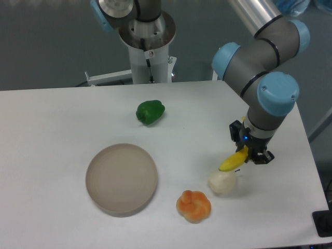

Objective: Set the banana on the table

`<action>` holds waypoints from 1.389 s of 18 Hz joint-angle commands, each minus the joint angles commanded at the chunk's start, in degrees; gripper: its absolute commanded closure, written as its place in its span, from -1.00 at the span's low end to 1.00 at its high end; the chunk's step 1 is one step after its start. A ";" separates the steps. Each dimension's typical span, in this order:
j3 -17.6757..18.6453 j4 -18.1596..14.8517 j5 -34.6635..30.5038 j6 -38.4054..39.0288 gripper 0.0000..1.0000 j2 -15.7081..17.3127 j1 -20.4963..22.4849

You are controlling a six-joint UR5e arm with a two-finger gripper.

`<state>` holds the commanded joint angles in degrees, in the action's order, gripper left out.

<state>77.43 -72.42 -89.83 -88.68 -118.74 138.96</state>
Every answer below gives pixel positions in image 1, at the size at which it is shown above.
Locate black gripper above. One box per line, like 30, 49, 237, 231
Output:
229, 120, 274, 164

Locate yellow toy banana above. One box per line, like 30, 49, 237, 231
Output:
218, 146, 248, 172

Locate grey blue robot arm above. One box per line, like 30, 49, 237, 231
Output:
90, 1, 310, 164

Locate white toy pear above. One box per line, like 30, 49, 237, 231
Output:
207, 170, 237, 195

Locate orange knotted bread roll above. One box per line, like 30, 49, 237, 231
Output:
176, 190, 212, 224

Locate black device at table edge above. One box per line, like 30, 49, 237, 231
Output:
312, 210, 331, 238

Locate green toy bell pepper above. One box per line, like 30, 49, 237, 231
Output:
135, 100, 165, 126

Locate beige round plate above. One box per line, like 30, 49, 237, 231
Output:
85, 143, 158, 217

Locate black cable on pedestal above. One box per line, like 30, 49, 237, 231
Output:
140, 38, 155, 84

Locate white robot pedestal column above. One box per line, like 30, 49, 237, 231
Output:
119, 11, 176, 85

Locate aluminium mounting bracket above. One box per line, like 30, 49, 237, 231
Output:
85, 70, 132, 86

